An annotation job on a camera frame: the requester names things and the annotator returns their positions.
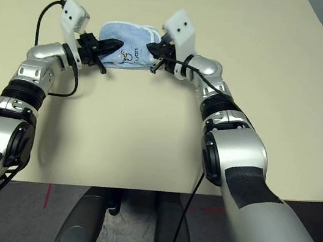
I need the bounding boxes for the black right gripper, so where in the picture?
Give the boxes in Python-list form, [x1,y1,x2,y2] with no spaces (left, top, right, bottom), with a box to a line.
[141,30,184,78]

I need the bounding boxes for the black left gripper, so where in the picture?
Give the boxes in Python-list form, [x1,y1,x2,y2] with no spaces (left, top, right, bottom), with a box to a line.
[72,31,125,78]

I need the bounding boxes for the light blue towel white trim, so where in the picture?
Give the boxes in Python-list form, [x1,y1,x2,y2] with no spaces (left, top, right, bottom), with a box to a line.
[93,17,164,76]

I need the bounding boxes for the red tape floor line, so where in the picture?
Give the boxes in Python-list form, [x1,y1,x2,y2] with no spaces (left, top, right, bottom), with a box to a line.
[43,183,54,209]

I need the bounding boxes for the dark grey robot left leg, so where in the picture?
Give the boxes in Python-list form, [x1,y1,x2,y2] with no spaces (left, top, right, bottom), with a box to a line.
[54,182,110,242]

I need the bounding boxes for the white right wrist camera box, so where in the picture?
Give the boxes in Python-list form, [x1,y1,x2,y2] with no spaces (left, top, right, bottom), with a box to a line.
[154,6,204,82]

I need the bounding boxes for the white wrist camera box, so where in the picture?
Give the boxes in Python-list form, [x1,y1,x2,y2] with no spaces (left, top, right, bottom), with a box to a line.
[154,6,204,82]
[51,0,93,69]

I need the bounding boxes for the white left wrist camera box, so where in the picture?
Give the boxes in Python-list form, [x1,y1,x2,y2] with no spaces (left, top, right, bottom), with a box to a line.
[51,0,93,69]

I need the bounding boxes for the black left camera cable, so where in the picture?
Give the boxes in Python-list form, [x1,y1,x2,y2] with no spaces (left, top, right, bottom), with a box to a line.
[26,0,91,100]

